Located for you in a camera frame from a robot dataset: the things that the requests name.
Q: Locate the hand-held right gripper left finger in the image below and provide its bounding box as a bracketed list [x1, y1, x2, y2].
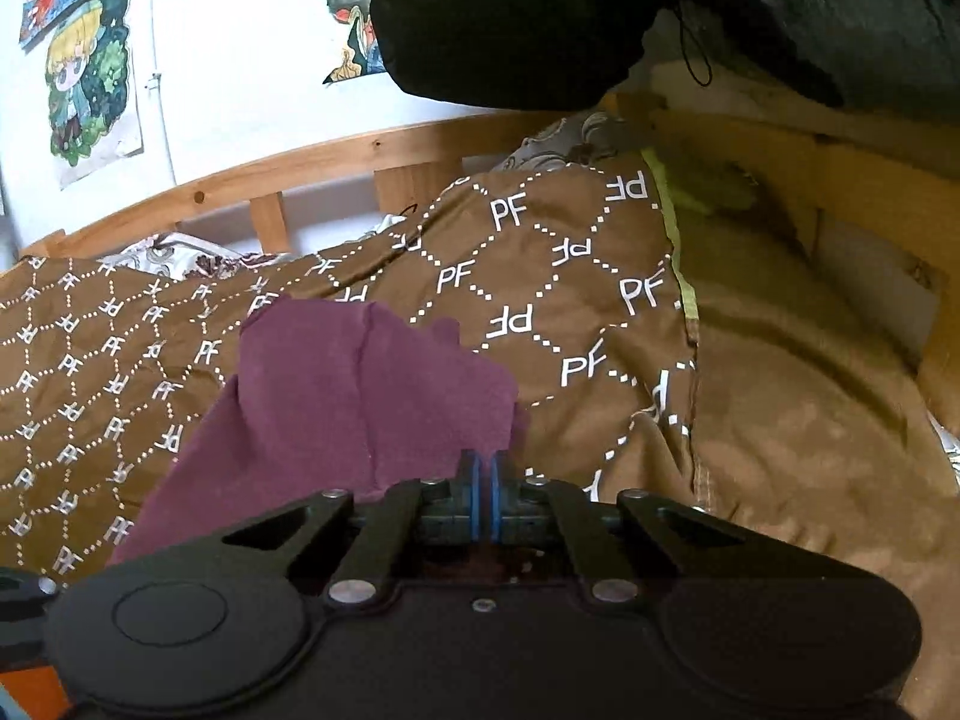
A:
[202, 450, 482, 610]

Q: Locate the dark colourful wall poster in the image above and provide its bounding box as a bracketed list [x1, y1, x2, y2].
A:
[295, 0, 387, 85]

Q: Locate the maroon knit sweater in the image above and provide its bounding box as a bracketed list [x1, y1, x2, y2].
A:
[109, 298, 532, 578]

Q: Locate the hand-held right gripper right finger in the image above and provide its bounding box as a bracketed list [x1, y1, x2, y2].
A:
[491, 450, 760, 610]

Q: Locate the green cartoon figure wall poster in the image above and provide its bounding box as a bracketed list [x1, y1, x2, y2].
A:
[43, 0, 145, 190]

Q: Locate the brown patterned blanket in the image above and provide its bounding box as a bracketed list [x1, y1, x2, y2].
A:
[0, 154, 702, 586]

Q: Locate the white wall cable conduit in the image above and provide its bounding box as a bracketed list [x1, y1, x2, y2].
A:
[145, 0, 181, 187]

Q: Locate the black drawstring cord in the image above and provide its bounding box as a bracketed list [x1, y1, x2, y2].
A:
[675, 4, 715, 89]

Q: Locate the black cloth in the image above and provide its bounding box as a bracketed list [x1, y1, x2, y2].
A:
[371, 0, 960, 112]

